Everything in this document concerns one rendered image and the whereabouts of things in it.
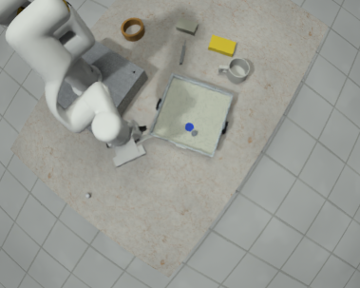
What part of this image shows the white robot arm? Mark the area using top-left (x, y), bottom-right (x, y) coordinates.
top-left (0, 0), bottom-right (147, 167)

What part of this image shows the white mug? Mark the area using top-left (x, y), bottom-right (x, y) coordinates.
top-left (218, 57), bottom-right (250, 84)

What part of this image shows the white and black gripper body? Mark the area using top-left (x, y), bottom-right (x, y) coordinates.
top-left (108, 120), bottom-right (142, 149)

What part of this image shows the yellow rectangular block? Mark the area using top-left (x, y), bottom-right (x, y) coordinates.
top-left (208, 35), bottom-right (236, 57)

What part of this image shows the brown tape roll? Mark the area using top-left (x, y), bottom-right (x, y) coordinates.
top-left (121, 17), bottom-right (145, 42)

